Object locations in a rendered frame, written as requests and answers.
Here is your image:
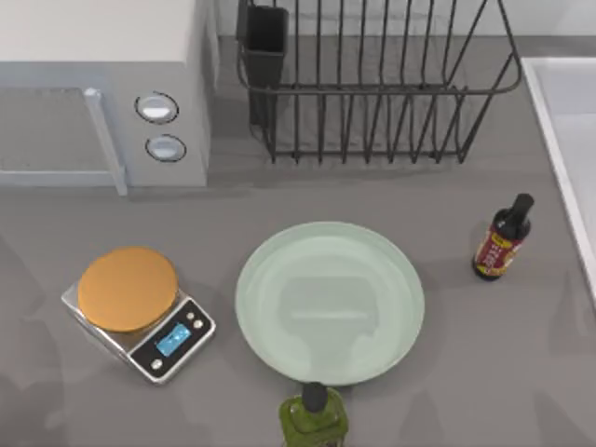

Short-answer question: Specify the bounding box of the pale green plate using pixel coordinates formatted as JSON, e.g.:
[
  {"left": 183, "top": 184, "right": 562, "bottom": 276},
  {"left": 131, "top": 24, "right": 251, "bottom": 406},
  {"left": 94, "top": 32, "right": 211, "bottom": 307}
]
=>
[{"left": 234, "top": 221, "right": 426, "bottom": 387}]

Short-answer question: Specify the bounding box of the round microwave knob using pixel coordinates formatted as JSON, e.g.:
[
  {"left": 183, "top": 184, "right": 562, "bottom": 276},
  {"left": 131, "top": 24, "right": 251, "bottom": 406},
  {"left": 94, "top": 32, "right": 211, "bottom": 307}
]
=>
[
  {"left": 134, "top": 90, "right": 181, "bottom": 126},
  {"left": 144, "top": 133, "right": 188, "bottom": 164}
]

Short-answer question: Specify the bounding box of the silver kitchen scale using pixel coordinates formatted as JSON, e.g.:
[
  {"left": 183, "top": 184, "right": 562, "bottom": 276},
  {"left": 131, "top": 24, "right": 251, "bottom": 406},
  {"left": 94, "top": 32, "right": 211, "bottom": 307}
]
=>
[{"left": 61, "top": 246, "right": 217, "bottom": 386}]

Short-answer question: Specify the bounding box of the dark cutlery holder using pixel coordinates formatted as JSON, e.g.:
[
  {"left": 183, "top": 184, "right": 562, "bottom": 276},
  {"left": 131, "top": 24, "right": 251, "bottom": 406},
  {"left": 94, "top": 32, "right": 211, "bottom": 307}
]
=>
[{"left": 237, "top": 4, "right": 291, "bottom": 88}]

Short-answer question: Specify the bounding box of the green oil bottle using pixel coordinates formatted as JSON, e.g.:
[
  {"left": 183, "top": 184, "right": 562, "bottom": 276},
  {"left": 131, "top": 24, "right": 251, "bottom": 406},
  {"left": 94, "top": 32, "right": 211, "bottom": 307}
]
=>
[{"left": 278, "top": 381, "right": 350, "bottom": 447}]

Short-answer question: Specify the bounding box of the dark sauce bottle red label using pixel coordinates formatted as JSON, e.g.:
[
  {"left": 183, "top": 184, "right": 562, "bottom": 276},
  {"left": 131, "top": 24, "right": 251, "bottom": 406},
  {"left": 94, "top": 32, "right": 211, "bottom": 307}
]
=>
[{"left": 471, "top": 193, "right": 535, "bottom": 282}]

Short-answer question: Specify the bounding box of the pale microwave oven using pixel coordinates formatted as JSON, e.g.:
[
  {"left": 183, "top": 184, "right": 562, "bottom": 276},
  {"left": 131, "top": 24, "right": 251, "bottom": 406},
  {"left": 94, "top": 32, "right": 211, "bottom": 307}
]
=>
[{"left": 0, "top": 0, "right": 221, "bottom": 196}]

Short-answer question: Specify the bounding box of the microwave oven door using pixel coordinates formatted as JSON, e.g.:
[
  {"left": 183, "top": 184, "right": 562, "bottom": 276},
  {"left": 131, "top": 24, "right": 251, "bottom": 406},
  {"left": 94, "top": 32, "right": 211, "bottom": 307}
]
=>
[{"left": 0, "top": 75, "right": 129, "bottom": 196}]

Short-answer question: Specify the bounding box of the dark wire dish rack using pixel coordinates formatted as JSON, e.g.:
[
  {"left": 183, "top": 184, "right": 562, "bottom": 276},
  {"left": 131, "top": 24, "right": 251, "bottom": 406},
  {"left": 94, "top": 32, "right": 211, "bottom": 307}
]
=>
[{"left": 235, "top": 0, "right": 522, "bottom": 165}]

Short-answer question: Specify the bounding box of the pale microwave door handle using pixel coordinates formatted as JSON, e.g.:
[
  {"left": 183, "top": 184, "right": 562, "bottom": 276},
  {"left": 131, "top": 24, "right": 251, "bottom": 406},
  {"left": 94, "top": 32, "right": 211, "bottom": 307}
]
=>
[{"left": 83, "top": 88, "right": 129, "bottom": 196}]

